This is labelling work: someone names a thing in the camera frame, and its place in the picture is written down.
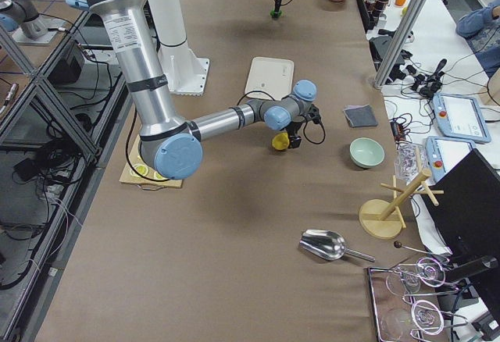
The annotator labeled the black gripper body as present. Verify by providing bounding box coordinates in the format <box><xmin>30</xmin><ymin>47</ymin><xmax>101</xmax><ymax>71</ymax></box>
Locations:
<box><xmin>285</xmin><ymin>120</ymin><xmax>305</xmax><ymax>139</ymax></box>

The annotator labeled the green lime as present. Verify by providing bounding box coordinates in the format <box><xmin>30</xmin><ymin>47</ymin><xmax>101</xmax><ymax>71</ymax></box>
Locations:
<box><xmin>270</xmin><ymin>10</ymin><xmax>282</xmax><ymax>19</ymax></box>

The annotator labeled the yellow lemon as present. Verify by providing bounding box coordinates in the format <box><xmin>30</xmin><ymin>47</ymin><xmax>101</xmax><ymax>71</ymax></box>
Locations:
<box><xmin>271</xmin><ymin>132</ymin><xmax>290</xmax><ymax>151</ymax></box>

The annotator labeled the cream rectangular tray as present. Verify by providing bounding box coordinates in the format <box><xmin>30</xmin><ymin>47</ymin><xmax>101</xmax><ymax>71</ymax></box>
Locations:
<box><xmin>244</xmin><ymin>56</ymin><xmax>295</xmax><ymax>100</ymax></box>

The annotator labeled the grey folded cloth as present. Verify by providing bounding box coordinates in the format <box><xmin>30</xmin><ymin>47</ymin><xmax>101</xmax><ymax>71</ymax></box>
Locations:
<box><xmin>343</xmin><ymin>105</ymin><xmax>378</xmax><ymax>128</ymax></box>

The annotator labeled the mint green bowl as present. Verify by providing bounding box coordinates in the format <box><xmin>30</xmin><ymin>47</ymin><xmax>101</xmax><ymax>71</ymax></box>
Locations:
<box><xmin>349</xmin><ymin>137</ymin><xmax>385</xmax><ymax>169</ymax></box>

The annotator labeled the metal scoop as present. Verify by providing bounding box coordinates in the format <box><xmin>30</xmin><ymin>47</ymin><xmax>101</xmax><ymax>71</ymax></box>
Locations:
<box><xmin>299</xmin><ymin>229</ymin><xmax>376</xmax><ymax>262</ymax></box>

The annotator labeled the clear plastic bag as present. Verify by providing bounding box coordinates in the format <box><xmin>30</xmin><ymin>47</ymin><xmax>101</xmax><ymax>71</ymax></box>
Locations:
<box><xmin>395</xmin><ymin>144</ymin><xmax>423</xmax><ymax>183</ymax></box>

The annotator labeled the wooden mug tree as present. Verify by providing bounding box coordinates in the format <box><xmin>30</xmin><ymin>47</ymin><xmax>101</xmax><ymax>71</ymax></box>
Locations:
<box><xmin>359</xmin><ymin>169</ymin><xmax>445</xmax><ymax>240</ymax></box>

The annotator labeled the lemon slice by knife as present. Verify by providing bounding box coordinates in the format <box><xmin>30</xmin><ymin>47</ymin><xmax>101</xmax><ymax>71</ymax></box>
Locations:
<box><xmin>153</xmin><ymin>171</ymin><xmax>167</xmax><ymax>181</ymax></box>

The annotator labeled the right teach pendant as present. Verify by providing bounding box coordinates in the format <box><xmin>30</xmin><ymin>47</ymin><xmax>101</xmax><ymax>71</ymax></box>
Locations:
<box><xmin>426</xmin><ymin>136</ymin><xmax>476</xmax><ymax>182</ymax></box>

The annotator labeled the teach pendant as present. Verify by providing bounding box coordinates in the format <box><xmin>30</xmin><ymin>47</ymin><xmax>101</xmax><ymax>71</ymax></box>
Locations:
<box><xmin>426</xmin><ymin>136</ymin><xmax>476</xmax><ymax>182</ymax></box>
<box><xmin>432</xmin><ymin>93</ymin><xmax>491</xmax><ymax>144</ymax></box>

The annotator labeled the left teach pendant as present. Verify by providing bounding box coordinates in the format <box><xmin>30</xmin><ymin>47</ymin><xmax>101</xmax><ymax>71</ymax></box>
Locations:
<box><xmin>432</xmin><ymin>93</ymin><xmax>491</xmax><ymax>144</ymax></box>

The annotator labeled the wooden cutting board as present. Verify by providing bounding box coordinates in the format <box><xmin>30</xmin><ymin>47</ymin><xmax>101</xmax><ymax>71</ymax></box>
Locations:
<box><xmin>120</xmin><ymin>135</ymin><xmax>183</xmax><ymax>191</ymax></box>

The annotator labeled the black monitor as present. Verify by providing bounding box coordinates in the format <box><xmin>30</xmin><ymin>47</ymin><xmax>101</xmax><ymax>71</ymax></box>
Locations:
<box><xmin>422</xmin><ymin>148</ymin><xmax>500</xmax><ymax>265</ymax></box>

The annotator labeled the seated person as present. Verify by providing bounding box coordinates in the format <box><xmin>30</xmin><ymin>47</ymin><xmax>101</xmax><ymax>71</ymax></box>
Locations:
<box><xmin>455</xmin><ymin>0</ymin><xmax>499</xmax><ymax>77</ymax></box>

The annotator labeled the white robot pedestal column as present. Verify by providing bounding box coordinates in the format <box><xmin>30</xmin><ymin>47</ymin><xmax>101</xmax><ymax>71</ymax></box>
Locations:
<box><xmin>148</xmin><ymin>0</ymin><xmax>209</xmax><ymax>96</ymax></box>

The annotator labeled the aluminium frame post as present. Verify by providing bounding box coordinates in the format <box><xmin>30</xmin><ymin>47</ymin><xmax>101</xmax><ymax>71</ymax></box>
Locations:
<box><xmin>373</xmin><ymin>0</ymin><xmax>426</xmax><ymax>90</ymax></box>

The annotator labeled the lemon slice near handle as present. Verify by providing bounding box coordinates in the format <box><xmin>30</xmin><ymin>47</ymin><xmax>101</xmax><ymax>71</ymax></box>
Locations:
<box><xmin>130</xmin><ymin>163</ymin><xmax>149</xmax><ymax>177</ymax></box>

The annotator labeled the wire glass rack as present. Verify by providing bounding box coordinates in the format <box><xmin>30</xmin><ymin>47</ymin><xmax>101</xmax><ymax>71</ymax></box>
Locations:
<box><xmin>366</xmin><ymin>256</ymin><xmax>468</xmax><ymax>341</ymax></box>

